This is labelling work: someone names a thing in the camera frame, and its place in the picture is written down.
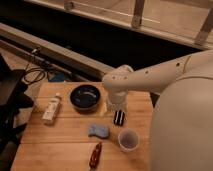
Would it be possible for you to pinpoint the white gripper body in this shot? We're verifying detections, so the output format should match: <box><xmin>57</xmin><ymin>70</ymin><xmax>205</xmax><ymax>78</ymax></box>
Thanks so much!
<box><xmin>106</xmin><ymin>92</ymin><xmax>128</xmax><ymax>111</ymax></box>

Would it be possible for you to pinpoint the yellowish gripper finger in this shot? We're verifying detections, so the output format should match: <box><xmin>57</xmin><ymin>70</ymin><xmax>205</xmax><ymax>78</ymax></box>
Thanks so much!
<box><xmin>100</xmin><ymin>102</ymin><xmax>107</xmax><ymax>117</ymax></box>

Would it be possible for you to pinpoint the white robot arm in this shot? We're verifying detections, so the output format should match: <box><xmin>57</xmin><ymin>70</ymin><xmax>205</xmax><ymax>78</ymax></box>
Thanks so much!
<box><xmin>102</xmin><ymin>49</ymin><xmax>213</xmax><ymax>171</ymax></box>

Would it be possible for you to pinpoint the black striped small object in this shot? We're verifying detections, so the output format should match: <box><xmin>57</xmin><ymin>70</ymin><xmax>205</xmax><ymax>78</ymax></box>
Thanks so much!
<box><xmin>114</xmin><ymin>110</ymin><xmax>125</xmax><ymax>126</ymax></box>

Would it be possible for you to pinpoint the blue sponge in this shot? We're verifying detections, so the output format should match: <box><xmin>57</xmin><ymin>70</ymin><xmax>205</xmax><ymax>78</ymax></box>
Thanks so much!
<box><xmin>88</xmin><ymin>124</ymin><xmax>110</xmax><ymax>139</ymax></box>

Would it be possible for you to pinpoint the dark blue bowl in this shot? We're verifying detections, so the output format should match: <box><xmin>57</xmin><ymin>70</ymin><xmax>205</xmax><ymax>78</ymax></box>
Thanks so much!
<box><xmin>70</xmin><ymin>84</ymin><xmax>101</xmax><ymax>111</ymax></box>

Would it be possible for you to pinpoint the clear plastic cup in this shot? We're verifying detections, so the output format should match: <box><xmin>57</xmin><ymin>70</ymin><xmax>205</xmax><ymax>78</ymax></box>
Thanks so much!
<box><xmin>118</xmin><ymin>128</ymin><xmax>140</xmax><ymax>152</ymax></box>

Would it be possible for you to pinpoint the white plastic bottle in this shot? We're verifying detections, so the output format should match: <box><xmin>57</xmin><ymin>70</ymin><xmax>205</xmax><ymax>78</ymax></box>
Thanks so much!
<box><xmin>42</xmin><ymin>93</ymin><xmax>61</xmax><ymax>125</ymax></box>

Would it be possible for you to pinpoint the black chair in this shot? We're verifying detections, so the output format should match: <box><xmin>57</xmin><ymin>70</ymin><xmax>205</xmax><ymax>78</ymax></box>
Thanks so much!
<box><xmin>0</xmin><ymin>53</ymin><xmax>34</xmax><ymax>171</ymax></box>

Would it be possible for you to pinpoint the black cable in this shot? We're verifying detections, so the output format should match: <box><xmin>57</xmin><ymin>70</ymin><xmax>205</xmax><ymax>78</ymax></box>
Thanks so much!
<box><xmin>22</xmin><ymin>48</ymin><xmax>54</xmax><ymax>85</ymax></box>

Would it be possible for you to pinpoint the metal railing frame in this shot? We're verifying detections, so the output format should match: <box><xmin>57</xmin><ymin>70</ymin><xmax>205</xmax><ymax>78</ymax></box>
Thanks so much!
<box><xmin>26</xmin><ymin>0</ymin><xmax>213</xmax><ymax>49</ymax></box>

